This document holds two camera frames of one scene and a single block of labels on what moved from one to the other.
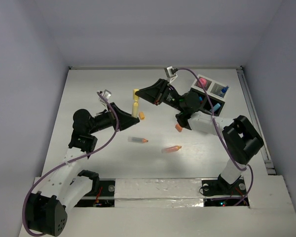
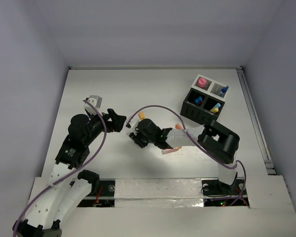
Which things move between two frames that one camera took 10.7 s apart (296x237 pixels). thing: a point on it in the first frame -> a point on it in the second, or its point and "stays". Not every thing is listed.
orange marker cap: (141, 115) stays
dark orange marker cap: (178, 128) stays
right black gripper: (156, 93) -> (138, 139)
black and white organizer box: (217, 92) stays
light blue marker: (215, 107) stays
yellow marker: (135, 105) -> (214, 110)
